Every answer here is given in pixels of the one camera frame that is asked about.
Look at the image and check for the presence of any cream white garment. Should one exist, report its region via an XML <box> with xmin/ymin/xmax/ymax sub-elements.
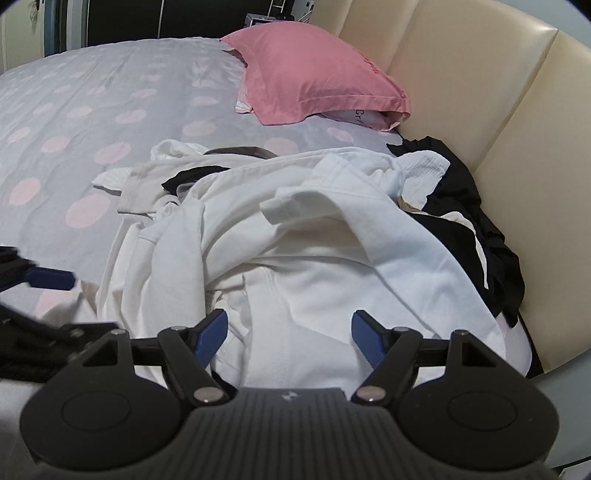
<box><xmin>92</xmin><ymin>140</ymin><xmax>232</xmax><ymax>216</ymax></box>

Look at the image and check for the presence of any black sliding wardrobe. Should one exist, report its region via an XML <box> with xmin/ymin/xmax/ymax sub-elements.
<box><xmin>41</xmin><ymin>0</ymin><xmax>279</xmax><ymax>50</ymax></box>

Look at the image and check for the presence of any grey pink-dotted bed sheet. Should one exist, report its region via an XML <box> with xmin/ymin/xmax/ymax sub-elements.
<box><xmin>1</xmin><ymin>39</ymin><xmax>391</xmax><ymax>321</ymax></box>

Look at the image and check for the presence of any white bedside table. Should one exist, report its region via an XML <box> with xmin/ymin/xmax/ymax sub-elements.
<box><xmin>245</xmin><ymin>13</ymin><xmax>276</xmax><ymax>28</ymax></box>

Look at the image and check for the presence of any beige padded headboard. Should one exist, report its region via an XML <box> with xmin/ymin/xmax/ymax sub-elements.
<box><xmin>311</xmin><ymin>1</ymin><xmax>590</xmax><ymax>371</ymax></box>

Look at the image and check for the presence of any grey and black garment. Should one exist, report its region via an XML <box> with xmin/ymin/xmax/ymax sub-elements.
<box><xmin>161</xmin><ymin>146</ymin><xmax>276</xmax><ymax>196</ymax></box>

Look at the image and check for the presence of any black garment by headboard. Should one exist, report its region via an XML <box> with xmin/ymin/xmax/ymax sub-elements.
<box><xmin>386</xmin><ymin>134</ymin><xmax>528</xmax><ymax>324</ymax></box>

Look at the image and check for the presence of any pink pillow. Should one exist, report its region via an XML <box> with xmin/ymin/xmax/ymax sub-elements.
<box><xmin>221</xmin><ymin>21</ymin><xmax>411</xmax><ymax>131</ymax></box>

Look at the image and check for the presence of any white t-shirt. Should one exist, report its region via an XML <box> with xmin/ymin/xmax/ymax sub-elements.
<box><xmin>96</xmin><ymin>147</ymin><xmax>527</xmax><ymax>393</ymax></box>

